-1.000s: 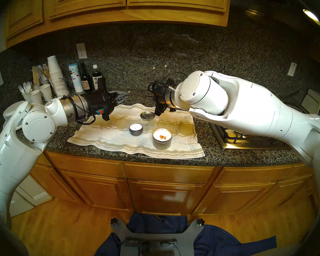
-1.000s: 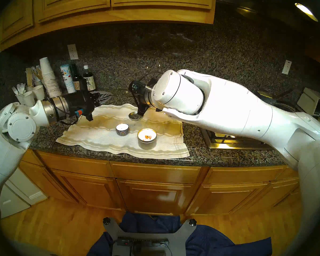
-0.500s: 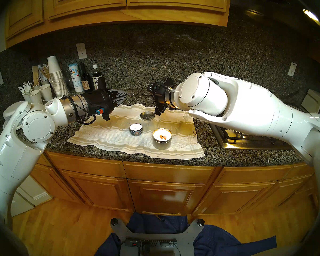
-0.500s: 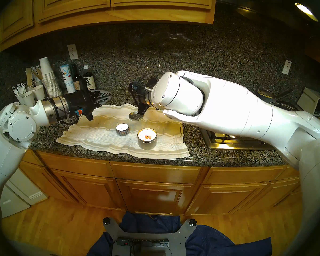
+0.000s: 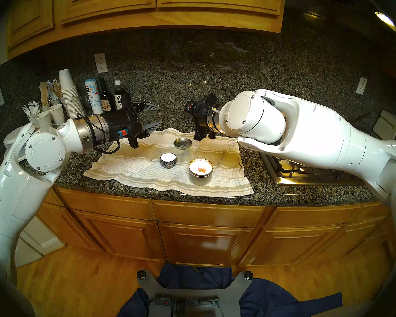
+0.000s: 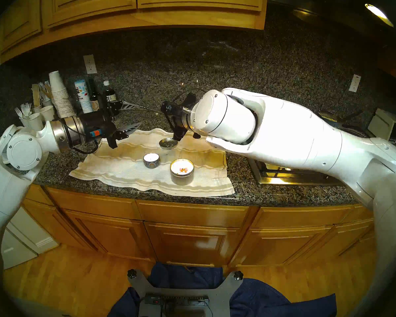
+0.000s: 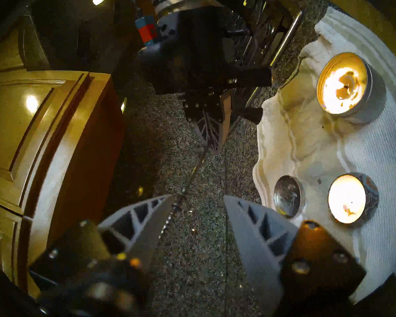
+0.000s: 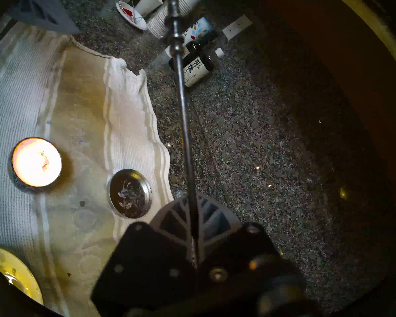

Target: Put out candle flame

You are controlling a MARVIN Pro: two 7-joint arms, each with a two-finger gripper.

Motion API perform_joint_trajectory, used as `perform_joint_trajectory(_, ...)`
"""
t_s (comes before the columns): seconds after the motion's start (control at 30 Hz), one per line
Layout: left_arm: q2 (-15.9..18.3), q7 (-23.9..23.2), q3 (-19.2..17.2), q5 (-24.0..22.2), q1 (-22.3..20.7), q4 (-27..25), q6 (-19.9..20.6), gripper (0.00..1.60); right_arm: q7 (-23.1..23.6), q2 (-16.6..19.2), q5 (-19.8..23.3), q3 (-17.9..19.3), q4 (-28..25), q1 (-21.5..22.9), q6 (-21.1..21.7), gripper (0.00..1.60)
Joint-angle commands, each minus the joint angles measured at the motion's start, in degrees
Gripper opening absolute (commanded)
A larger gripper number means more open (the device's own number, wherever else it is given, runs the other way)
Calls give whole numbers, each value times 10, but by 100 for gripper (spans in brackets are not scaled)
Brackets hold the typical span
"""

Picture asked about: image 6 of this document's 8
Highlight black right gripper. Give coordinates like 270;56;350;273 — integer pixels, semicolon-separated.
161;92;201;142

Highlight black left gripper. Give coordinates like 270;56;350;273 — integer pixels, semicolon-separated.
81;90;143;150

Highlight black metal candle snuffer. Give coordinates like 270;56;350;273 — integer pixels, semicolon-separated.
134;104;172;122

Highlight small patterned candle cup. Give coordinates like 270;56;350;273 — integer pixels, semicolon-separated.
143;153;160;169

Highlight round tin candle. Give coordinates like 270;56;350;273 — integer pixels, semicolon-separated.
170;158;195;186

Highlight soy sauce bottle white label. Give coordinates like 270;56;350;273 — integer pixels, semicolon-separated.
103;81;117;102

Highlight dark glass bottle beige label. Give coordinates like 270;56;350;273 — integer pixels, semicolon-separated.
88;79;102;112

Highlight white blue salt canister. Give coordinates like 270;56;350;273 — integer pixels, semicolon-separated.
75;80;94;115

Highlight white beige striped towel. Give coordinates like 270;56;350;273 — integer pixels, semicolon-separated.
69;126;235;198

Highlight stack of white paper cups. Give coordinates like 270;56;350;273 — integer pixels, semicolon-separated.
49;71;76;119

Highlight white paper cup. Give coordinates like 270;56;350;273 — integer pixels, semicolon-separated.
40;105;55;122
27;113;44;131

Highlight wooden utensil bundle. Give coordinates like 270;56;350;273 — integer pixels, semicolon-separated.
40;81;53;101

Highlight wooden base cabinets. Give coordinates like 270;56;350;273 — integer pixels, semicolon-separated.
20;183;377;268

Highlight steel gas stove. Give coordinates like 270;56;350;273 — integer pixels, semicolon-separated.
247;156;353;187

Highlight white panelled door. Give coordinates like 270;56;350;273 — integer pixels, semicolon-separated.
2;207;60;269

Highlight black power strip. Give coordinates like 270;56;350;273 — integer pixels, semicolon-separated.
145;294;210;307

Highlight dark range hood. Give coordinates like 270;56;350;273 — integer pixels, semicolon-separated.
267;0;396;46

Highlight dark blue cloth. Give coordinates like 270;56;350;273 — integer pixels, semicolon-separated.
107;262;337;317

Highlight range hood lamp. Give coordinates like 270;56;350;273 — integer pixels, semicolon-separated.
365;3;394;27

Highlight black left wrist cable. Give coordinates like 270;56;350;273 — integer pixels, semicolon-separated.
71;126;101;155

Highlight white double wall outlet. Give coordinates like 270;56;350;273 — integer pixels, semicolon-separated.
83;54;98;74

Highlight wooden wall cabinets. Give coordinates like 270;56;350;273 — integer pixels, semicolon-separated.
0;0;268;64

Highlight dark saucepan with handle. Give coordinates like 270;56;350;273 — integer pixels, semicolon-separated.
318;110;367;135

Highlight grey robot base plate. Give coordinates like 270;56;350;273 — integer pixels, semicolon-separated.
127;269;244;317

